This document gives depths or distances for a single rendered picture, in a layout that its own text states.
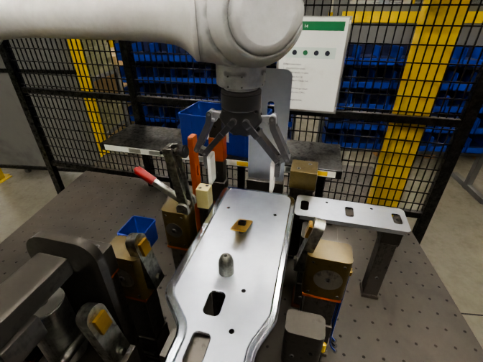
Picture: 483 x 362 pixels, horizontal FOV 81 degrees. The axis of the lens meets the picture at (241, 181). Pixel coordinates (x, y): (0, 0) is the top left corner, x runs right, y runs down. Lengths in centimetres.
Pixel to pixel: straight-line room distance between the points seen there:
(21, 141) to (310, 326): 305
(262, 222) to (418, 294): 59
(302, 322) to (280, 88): 56
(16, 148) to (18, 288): 297
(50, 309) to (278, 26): 47
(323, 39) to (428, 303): 89
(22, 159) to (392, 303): 319
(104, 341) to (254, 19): 48
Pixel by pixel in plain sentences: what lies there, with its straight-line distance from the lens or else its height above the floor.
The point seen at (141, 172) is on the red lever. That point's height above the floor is 114.
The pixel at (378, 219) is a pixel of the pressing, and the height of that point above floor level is 100.
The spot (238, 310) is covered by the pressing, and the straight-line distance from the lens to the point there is 57.
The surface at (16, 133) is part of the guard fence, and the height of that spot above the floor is 51.
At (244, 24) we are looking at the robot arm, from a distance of 29.
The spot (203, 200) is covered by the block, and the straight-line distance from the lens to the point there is 77.
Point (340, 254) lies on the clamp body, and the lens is 63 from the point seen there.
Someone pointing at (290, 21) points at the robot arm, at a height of 146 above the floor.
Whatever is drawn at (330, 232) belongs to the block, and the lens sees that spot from 78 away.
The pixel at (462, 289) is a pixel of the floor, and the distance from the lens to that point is 230.
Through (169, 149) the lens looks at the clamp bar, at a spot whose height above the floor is 122.
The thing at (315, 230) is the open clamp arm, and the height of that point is 110.
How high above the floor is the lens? 148
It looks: 31 degrees down
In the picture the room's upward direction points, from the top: straight up
